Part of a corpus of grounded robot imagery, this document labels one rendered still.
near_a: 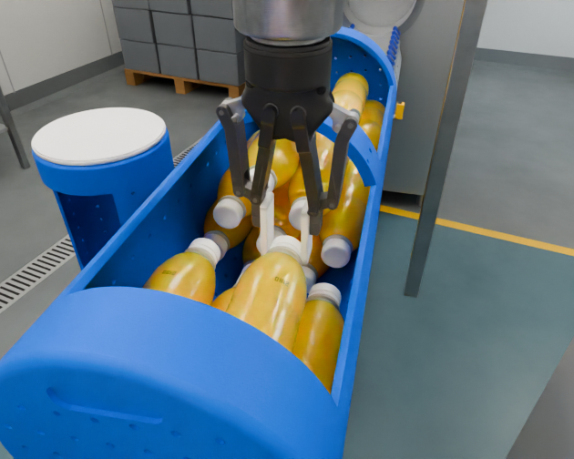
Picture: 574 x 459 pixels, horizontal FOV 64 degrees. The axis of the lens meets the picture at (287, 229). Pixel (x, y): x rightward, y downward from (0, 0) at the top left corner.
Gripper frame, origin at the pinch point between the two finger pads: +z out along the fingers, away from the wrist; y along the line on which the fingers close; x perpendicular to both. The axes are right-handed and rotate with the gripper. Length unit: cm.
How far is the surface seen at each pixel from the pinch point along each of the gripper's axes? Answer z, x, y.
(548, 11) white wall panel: 61, -479, -140
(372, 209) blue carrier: 1.8, -9.1, -8.7
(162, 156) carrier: 17, -41, 38
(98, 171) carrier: 15, -29, 45
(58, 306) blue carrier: -5.3, 20.2, 12.4
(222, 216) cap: 5.3, -7.7, 10.7
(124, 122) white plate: 12, -47, 49
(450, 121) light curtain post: 33, -117, -29
